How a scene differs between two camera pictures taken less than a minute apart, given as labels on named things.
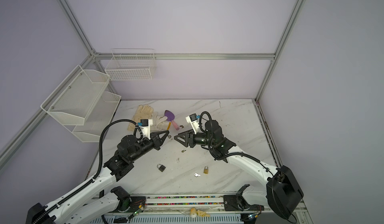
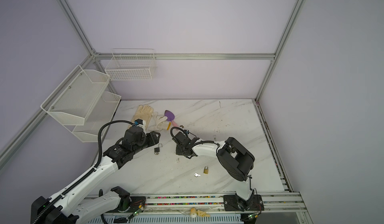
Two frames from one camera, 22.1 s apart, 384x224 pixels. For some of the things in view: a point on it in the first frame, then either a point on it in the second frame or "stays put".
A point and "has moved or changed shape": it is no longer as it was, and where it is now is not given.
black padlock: x=161 y=167 has moved or changed shape
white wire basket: x=131 y=64 stays put
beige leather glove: x=142 y=112 stays put
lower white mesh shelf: x=99 y=118 stays put
